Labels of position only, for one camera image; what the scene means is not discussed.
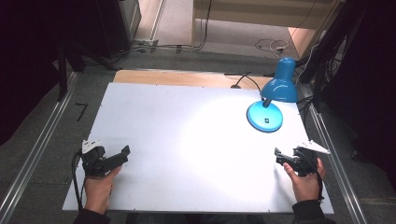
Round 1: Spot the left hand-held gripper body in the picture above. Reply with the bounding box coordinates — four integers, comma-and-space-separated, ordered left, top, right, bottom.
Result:
80, 139, 110, 178

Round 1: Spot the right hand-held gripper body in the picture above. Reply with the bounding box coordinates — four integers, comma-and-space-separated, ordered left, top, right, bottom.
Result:
291, 141, 332, 177

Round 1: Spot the person's right hand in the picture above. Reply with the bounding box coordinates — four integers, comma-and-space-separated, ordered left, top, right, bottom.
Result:
282, 157, 327, 203

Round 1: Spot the person's left hand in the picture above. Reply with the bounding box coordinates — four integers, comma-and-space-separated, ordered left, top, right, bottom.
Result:
83, 165, 123, 216

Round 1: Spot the blue desk lamp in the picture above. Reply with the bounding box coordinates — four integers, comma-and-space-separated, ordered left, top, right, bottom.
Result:
246, 56, 299, 133

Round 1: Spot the wooden board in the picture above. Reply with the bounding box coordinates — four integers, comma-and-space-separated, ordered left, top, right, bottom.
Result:
112, 69, 273, 91

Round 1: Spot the black metal stand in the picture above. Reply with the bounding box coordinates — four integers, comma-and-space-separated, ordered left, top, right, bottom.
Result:
55, 40, 87, 103
306, 0, 368, 110

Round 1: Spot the grey power strip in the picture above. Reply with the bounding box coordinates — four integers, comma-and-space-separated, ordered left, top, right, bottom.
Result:
132, 37, 160, 49

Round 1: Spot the dark cabinet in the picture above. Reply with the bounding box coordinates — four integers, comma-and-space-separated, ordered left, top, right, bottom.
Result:
66, 0, 143, 60

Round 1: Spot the light wooden furniture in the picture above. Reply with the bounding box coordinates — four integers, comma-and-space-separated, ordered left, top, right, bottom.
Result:
191, 0, 344, 59

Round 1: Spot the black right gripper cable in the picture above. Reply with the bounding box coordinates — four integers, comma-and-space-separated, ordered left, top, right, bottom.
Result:
313, 158, 325, 202

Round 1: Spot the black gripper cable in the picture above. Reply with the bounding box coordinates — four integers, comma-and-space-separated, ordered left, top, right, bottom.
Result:
313, 158, 325, 202
71, 150, 87, 212

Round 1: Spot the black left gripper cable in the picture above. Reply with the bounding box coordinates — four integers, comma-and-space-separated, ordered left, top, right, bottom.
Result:
71, 150, 87, 212

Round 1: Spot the metal rail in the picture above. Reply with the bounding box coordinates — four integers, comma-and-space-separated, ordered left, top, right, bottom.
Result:
299, 83, 370, 224
0, 72, 78, 224

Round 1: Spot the black lamp cable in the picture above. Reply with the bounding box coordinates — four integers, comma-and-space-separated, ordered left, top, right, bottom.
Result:
230, 71, 265, 101

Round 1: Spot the white cable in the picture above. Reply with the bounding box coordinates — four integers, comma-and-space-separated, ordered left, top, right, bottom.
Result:
254, 37, 291, 59

